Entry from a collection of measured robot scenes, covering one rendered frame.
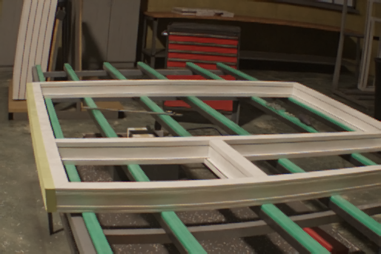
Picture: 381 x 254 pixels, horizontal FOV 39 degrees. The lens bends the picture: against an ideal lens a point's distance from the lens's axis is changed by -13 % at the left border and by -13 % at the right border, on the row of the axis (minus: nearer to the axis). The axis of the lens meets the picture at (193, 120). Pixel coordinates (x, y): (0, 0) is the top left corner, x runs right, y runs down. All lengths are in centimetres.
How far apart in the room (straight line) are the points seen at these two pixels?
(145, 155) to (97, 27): 731
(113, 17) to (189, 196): 775
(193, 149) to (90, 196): 59
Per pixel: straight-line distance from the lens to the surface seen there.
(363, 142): 233
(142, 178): 181
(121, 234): 151
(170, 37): 585
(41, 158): 174
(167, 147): 197
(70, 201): 152
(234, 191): 162
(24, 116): 602
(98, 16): 919
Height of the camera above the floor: 146
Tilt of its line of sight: 14 degrees down
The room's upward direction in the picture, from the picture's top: 4 degrees clockwise
